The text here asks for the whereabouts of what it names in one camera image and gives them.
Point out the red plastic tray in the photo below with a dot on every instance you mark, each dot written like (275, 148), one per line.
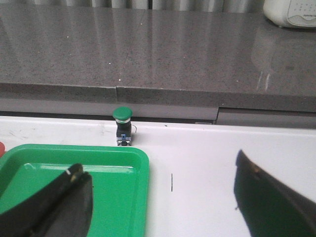
(2, 149)

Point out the green plastic tray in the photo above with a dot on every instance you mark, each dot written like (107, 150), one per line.
(120, 178)

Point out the green mushroom push button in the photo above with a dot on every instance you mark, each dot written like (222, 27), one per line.
(122, 116)

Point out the grey stone counter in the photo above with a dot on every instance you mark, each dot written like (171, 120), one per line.
(224, 68)

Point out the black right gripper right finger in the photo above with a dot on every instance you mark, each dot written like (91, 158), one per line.
(269, 207)

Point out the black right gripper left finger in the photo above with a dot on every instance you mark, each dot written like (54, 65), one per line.
(63, 208)

